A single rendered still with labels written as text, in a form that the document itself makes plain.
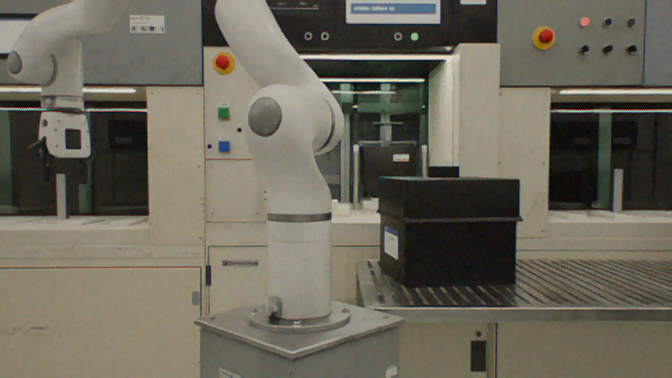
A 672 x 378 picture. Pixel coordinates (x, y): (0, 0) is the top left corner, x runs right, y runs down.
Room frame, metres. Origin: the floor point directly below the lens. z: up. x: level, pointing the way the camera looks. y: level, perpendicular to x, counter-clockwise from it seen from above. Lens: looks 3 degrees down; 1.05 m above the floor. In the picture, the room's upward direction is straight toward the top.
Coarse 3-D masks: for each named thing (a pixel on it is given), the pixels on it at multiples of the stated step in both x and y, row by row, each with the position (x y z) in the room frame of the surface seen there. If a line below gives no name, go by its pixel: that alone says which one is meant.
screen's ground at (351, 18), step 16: (352, 0) 1.75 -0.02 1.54; (368, 0) 1.75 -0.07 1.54; (384, 0) 1.75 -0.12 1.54; (400, 0) 1.75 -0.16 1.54; (416, 0) 1.75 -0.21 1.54; (432, 0) 1.76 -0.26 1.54; (352, 16) 1.75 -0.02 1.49; (368, 16) 1.75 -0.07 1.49; (384, 16) 1.75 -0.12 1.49; (400, 16) 1.75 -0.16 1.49; (416, 16) 1.76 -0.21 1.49; (432, 16) 1.76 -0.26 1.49
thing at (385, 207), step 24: (432, 168) 1.46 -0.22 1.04; (456, 168) 1.47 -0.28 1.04; (384, 192) 1.50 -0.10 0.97; (408, 192) 1.31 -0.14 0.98; (432, 192) 1.32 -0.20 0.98; (456, 192) 1.33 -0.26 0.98; (480, 192) 1.34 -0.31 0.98; (504, 192) 1.35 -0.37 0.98; (408, 216) 1.31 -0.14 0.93; (432, 216) 1.32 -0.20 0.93; (456, 216) 1.33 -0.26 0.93; (480, 216) 1.34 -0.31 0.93; (504, 216) 1.35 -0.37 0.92
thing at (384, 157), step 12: (384, 132) 2.36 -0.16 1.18; (360, 144) 2.36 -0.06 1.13; (360, 156) 2.41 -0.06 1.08; (372, 156) 2.27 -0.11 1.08; (384, 156) 2.27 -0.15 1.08; (396, 156) 2.27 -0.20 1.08; (408, 156) 2.27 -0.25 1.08; (360, 168) 2.41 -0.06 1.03; (372, 168) 2.27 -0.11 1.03; (384, 168) 2.27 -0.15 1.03; (396, 168) 2.27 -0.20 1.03; (408, 168) 2.27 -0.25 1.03; (360, 180) 2.40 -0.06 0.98; (372, 180) 2.27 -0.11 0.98; (372, 192) 2.27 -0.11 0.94
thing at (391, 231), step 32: (384, 224) 1.52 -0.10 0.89; (416, 224) 1.32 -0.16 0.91; (448, 224) 1.33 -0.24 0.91; (480, 224) 1.34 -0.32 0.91; (512, 224) 1.36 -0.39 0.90; (384, 256) 1.52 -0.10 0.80; (416, 256) 1.32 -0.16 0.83; (448, 256) 1.33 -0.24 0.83; (480, 256) 1.34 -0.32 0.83; (512, 256) 1.36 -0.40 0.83
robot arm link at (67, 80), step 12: (60, 48) 1.27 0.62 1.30; (72, 48) 1.28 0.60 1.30; (60, 60) 1.26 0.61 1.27; (72, 60) 1.28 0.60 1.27; (60, 72) 1.26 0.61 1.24; (72, 72) 1.28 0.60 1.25; (48, 84) 1.26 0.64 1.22; (60, 84) 1.26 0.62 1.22; (72, 84) 1.28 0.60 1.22; (72, 96) 1.28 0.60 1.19
